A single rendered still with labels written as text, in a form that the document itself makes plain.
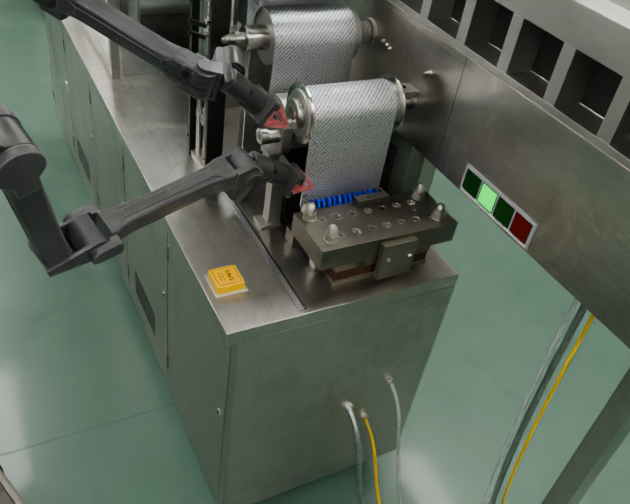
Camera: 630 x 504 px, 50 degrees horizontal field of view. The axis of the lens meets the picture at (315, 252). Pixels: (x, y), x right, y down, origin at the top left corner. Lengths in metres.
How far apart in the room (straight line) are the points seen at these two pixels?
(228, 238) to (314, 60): 0.52
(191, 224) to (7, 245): 1.55
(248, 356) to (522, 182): 0.74
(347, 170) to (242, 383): 0.60
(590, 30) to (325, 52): 0.72
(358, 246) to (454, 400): 1.25
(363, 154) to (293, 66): 0.29
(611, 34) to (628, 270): 0.43
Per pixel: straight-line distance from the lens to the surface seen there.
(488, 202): 1.62
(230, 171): 1.49
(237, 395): 1.72
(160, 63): 1.53
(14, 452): 2.49
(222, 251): 1.74
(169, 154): 2.11
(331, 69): 1.87
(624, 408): 1.73
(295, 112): 1.63
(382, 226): 1.70
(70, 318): 2.86
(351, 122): 1.66
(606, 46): 1.38
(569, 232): 1.47
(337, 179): 1.74
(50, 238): 1.28
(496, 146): 1.59
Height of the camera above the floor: 2.01
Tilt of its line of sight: 39 degrees down
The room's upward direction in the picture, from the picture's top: 10 degrees clockwise
